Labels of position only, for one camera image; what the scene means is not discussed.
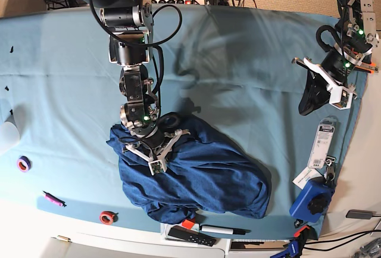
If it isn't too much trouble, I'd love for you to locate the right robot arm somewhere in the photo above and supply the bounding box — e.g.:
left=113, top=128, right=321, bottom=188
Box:
left=84, top=0, right=187, bottom=175

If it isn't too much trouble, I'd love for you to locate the white blister pack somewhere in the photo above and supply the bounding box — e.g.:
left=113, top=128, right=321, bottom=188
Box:
left=307, top=117, right=336, bottom=169

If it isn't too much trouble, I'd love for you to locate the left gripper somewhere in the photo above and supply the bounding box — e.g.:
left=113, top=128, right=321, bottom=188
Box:
left=292, top=52, right=357, bottom=116

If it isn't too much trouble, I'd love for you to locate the black remote control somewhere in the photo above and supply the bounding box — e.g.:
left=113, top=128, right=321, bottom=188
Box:
left=168, top=226, right=217, bottom=247

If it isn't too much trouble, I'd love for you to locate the white black marker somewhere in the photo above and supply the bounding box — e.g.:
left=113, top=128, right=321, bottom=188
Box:
left=199, top=225, right=246, bottom=235

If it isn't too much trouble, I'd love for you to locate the blue orange clamp bottom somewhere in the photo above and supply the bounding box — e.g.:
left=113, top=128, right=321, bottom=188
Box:
left=270, top=225, right=311, bottom=258

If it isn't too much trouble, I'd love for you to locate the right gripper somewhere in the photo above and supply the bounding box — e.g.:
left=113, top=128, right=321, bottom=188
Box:
left=122, top=129, right=191, bottom=175

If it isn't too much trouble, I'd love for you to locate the grey adapter box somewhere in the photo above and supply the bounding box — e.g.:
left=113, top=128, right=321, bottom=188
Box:
left=345, top=209, right=374, bottom=220

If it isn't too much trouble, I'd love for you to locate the orange red cube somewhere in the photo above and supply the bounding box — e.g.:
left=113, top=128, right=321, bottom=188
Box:
left=181, top=218, right=196, bottom=229

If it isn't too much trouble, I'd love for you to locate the orange black utility clamp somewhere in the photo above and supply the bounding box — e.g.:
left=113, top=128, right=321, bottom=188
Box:
left=355, top=61, right=379, bottom=74

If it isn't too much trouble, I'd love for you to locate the pink pen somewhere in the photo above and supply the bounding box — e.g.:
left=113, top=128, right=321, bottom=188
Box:
left=43, top=191, right=66, bottom=207

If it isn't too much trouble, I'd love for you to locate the white paper roll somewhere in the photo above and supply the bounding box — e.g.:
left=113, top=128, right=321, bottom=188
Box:
left=0, top=115, right=20, bottom=155

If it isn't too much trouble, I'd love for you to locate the metal keys carabiner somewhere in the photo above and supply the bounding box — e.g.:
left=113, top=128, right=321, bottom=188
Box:
left=324, top=156, right=336, bottom=185

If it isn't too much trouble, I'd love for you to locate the white paper card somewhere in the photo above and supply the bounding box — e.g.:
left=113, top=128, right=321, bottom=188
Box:
left=292, top=167, right=323, bottom=189

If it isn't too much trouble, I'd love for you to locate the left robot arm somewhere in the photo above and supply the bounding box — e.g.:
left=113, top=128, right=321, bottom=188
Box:
left=292, top=0, right=380, bottom=116

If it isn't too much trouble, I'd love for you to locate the dark blue t-shirt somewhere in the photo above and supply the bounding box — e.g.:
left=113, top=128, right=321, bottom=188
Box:
left=107, top=115, right=271, bottom=224

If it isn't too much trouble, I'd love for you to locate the red tape roll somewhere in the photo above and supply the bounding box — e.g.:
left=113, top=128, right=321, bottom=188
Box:
left=99, top=211, right=118, bottom=225

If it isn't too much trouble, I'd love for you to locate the power strip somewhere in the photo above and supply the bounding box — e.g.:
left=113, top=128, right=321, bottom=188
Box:
left=151, top=0, right=205, bottom=5

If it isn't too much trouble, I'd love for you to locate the blue box with knob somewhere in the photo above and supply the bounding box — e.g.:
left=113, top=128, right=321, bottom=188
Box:
left=289, top=179, right=335, bottom=223

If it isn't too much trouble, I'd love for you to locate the purple tape roll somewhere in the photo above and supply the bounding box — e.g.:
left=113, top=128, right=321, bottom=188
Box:
left=17, top=156, right=32, bottom=172

